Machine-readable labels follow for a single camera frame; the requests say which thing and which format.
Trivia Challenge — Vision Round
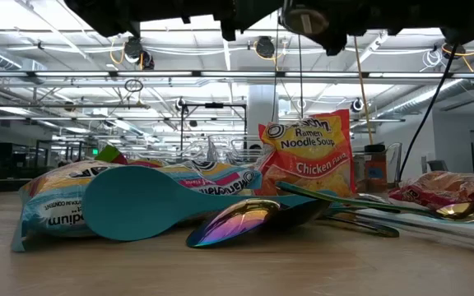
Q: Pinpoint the iridescent spoon dark handle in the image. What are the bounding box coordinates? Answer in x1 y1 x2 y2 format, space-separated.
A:
185 197 282 249

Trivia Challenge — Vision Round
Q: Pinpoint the silver spoon teal handle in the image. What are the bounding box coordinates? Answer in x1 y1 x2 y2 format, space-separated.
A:
350 192 391 206

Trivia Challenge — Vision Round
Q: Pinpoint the blue ramen noodle pack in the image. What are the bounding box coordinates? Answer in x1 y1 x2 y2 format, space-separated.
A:
10 159 263 253

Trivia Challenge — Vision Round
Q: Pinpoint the yellow hanging cable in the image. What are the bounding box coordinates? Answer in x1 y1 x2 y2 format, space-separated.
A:
351 35 374 146

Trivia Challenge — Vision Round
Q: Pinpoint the green edged ramen pack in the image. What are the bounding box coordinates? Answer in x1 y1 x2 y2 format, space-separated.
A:
94 144 168 169

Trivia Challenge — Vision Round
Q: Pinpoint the orange spice jar black lid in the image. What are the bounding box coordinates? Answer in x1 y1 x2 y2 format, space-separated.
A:
363 143 388 192

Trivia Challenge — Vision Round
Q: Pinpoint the grey office chair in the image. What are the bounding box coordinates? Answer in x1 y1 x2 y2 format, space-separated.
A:
425 159 448 174

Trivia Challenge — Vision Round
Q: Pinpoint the orange chicken ramen pack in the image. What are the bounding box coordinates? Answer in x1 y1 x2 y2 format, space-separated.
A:
257 109 356 198

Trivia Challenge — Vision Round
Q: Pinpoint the distant black frame rig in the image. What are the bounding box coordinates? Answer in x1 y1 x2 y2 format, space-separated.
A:
180 101 249 151

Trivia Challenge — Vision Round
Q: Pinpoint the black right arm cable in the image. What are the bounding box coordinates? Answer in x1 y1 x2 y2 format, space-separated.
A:
397 40 460 182

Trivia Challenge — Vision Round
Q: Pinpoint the white building column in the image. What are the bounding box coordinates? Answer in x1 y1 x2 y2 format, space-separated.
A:
247 84 279 136

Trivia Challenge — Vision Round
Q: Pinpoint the teal plastic spoon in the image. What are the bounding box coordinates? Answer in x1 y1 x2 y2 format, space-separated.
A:
81 164 342 243

